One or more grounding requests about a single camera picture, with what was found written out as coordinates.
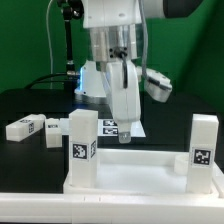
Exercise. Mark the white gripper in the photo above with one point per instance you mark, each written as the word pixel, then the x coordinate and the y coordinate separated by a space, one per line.
pixel 124 101

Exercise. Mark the white desk top panel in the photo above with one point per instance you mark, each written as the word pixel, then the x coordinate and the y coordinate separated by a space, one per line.
pixel 131 172

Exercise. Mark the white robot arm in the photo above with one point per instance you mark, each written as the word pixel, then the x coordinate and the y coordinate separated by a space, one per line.
pixel 118 53

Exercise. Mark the white tag sheet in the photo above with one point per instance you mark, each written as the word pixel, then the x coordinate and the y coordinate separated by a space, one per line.
pixel 106 127

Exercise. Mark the white front fence bar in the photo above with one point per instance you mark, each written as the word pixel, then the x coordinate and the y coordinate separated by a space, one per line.
pixel 107 209

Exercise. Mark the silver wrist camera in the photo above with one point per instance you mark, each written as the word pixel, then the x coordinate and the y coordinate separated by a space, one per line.
pixel 157 85

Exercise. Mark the black camera pole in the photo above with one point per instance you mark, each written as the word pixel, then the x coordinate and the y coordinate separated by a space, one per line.
pixel 72 75

